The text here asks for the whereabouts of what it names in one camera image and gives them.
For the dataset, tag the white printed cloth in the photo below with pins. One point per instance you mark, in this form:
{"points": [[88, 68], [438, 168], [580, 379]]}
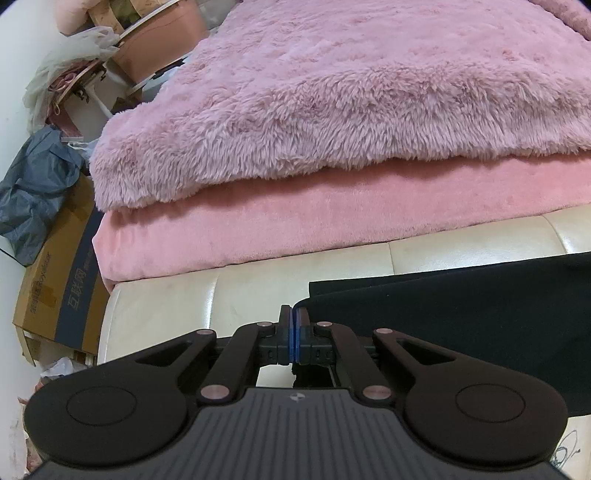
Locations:
{"points": [[572, 447]]}

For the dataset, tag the pink plush cushion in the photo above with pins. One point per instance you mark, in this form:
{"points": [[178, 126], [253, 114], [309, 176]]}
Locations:
{"points": [[71, 14]]}

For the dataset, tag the pink fluffy blanket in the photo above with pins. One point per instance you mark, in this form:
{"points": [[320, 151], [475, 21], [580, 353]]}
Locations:
{"points": [[323, 92]]}

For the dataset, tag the pink handbag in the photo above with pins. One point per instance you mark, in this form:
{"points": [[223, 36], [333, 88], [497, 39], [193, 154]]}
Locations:
{"points": [[69, 92]]}

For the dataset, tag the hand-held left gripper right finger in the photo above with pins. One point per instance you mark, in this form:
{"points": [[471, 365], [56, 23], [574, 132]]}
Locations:
{"points": [[301, 338]]}

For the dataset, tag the pink bed sheet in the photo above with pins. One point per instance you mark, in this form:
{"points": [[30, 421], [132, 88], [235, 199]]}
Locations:
{"points": [[277, 230]]}

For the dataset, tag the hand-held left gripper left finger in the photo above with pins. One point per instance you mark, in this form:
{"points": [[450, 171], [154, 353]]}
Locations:
{"points": [[288, 333]]}

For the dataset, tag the grey plastic bag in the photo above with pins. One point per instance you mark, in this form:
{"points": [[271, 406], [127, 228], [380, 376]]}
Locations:
{"points": [[32, 184]]}

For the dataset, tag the black pants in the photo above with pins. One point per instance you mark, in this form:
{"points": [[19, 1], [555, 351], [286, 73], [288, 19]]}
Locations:
{"points": [[461, 314]]}

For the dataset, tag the translucent white plastic bag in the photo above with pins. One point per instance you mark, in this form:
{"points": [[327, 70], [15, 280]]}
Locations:
{"points": [[60, 64]]}

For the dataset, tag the brown cardboard box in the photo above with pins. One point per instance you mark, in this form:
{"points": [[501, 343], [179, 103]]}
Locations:
{"points": [[60, 277]]}

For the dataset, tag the crumpled white paper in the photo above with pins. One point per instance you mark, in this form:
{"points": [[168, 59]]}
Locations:
{"points": [[62, 368]]}

